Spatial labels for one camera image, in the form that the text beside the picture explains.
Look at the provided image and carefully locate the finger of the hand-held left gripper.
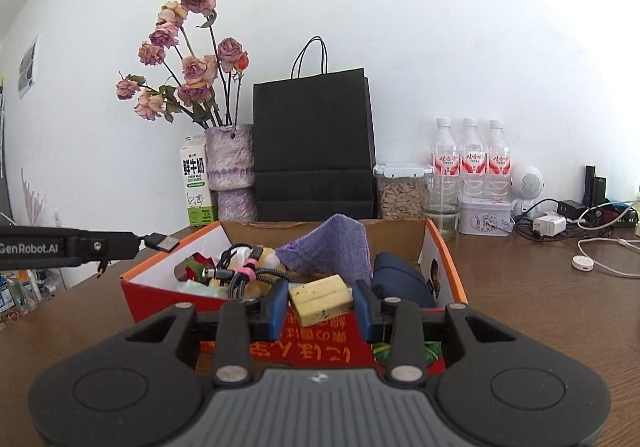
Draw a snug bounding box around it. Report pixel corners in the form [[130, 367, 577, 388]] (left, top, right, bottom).
[[62, 227, 151, 267]]

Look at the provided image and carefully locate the black power adapter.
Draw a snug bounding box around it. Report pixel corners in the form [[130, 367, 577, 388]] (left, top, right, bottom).
[[557, 200, 586, 220]]

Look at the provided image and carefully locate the purple textured vase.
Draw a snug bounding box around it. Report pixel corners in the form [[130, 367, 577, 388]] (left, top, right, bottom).
[[205, 124, 258, 223]]

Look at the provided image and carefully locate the black paper bag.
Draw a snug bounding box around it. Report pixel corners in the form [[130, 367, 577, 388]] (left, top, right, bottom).
[[252, 36, 377, 223]]

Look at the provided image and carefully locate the purple cloth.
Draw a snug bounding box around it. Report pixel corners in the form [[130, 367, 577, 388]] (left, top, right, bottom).
[[275, 214, 372, 284]]

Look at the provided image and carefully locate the clear seed container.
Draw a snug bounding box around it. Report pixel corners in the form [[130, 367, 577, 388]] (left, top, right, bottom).
[[372, 162, 435, 220]]

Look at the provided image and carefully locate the white looped cable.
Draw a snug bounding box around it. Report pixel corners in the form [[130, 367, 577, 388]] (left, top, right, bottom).
[[577, 200, 640, 230]]

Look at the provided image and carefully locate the black braided cable bundle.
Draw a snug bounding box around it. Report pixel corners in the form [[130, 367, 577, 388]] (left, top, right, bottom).
[[202, 242, 291, 300]]

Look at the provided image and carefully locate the white charger plug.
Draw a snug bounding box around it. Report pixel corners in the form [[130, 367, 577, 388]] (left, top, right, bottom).
[[532, 212, 567, 239]]

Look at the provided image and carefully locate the navy blue pouch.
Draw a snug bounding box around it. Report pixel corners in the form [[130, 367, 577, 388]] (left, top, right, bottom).
[[371, 251, 436, 308]]

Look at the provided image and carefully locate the clear water bottle red label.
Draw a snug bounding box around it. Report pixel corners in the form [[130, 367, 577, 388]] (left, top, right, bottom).
[[431, 117, 462, 180], [486, 118, 514, 200], [460, 117, 488, 200]]

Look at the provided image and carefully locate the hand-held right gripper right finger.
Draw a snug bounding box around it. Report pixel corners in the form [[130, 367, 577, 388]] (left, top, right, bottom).
[[352, 279, 518, 383]]

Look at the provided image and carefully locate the yellow and white plush toy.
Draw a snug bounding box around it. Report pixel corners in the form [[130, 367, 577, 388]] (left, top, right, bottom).
[[247, 247, 291, 285]]

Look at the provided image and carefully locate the yellow sponge block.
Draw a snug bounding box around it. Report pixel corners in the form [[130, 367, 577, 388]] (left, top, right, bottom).
[[288, 273, 351, 327]]

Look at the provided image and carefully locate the clear drinking glass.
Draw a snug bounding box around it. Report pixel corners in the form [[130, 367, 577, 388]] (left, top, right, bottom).
[[420, 174, 465, 240]]

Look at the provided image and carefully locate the white cable with round switch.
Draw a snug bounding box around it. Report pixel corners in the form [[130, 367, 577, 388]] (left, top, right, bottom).
[[571, 236, 640, 280]]

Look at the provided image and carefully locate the white and green milk carton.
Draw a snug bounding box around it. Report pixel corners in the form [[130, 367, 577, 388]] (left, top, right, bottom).
[[180, 136, 218, 227]]

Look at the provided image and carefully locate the pink wall decal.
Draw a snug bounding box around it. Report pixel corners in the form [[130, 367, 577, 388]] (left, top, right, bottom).
[[20, 167, 47, 223]]

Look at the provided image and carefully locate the white round speaker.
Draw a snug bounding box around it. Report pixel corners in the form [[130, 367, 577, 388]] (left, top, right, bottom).
[[510, 164, 543, 215]]

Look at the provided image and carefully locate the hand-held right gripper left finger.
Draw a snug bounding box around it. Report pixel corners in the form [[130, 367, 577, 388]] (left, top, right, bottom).
[[122, 279, 291, 385]]

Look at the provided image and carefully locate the white printed tin box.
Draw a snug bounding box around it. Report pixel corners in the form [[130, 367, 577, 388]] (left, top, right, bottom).
[[459, 198, 515, 236]]

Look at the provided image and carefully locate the wall poster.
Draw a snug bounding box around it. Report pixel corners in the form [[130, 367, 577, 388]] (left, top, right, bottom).
[[17, 34, 39, 99]]

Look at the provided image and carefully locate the red and orange cardboard box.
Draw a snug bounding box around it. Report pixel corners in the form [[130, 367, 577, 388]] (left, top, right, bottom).
[[120, 218, 468, 375]]

